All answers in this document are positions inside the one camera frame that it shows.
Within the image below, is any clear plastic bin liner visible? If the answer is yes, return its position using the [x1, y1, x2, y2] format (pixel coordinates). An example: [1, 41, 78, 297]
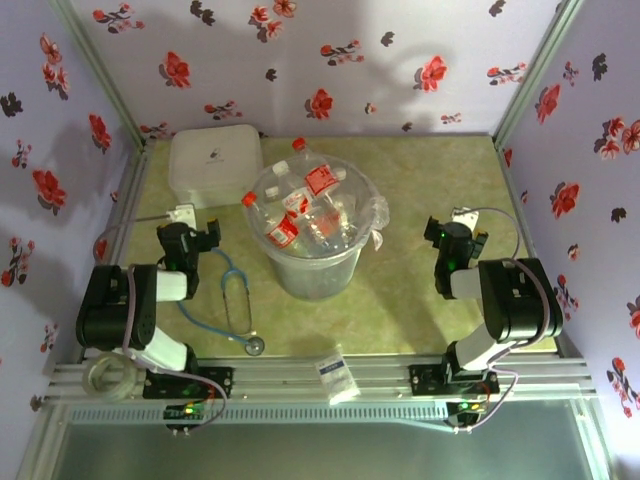
[242, 152, 390, 251]

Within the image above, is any red-cap bottle orange label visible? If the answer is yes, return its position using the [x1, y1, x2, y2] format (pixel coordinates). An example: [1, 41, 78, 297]
[241, 192, 301, 249]

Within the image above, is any clear bottle red-white label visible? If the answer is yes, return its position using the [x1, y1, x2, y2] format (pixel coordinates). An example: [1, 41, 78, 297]
[264, 184, 321, 216]

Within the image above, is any clear unlabelled plastic bottle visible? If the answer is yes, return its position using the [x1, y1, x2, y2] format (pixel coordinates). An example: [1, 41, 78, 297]
[272, 160, 296, 191]

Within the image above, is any grey mesh waste bin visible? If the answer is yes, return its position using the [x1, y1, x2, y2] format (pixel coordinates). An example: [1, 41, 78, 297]
[242, 149, 390, 301]

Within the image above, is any red-cap cola bottle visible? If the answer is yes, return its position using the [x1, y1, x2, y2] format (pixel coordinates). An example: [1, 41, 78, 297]
[291, 137, 346, 201]

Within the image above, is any white plastic storage box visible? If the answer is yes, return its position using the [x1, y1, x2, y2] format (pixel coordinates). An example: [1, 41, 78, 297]
[167, 124, 265, 209]

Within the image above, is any blue stethoscope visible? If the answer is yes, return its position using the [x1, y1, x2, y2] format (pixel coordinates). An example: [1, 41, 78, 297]
[174, 247, 266, 357]

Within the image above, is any small circuit board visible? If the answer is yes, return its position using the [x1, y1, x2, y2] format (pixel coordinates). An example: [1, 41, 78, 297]
[446, 399, 489, 434]
[164, 402, 209, 436]

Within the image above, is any clear tape roll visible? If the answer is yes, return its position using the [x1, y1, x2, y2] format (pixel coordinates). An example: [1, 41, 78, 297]
[82, 352, 136, 401]

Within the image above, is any small white blue-label packet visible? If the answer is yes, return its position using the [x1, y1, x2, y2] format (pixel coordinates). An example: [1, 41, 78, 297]
[314, 347, 361, 406]

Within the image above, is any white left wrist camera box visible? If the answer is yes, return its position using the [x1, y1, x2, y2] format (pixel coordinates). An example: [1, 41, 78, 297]
[167, 202, 196, 226]

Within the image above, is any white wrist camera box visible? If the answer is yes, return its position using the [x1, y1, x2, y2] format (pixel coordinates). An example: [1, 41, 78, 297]
[451, 205, 481, 226]
[167, 202, 196, 226]

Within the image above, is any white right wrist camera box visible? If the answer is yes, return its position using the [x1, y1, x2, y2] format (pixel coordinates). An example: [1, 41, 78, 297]
[451, 205, 481, 226]

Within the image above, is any lavender left arm cable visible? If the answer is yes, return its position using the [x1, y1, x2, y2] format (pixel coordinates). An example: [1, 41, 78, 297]
[92, 212, 229, 434]

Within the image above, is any lavender arm cable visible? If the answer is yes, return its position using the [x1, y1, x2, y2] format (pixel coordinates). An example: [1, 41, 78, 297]
[92, 212, 229, 434]
[452, 205, 554, 434]

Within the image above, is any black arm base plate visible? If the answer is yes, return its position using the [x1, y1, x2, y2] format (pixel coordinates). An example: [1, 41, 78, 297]
[408, 363, 501, 396]
[143, 366, 236, 400]

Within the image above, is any lavender right arm cable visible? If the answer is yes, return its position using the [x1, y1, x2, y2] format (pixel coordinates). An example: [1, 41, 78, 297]
[452, 205, 554, 434]

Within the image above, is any aluminium table rail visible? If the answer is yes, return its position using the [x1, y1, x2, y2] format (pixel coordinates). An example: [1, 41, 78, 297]
[47, 355, 599, 401]

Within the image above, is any aluminium frame post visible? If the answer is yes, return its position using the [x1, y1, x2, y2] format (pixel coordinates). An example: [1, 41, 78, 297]
[52, 0, 149, 151]
[492, 0, 586, 149]

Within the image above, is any grey slotted cable duct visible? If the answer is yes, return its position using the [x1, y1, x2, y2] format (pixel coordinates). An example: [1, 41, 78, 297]
[67, 407, 451, 425]

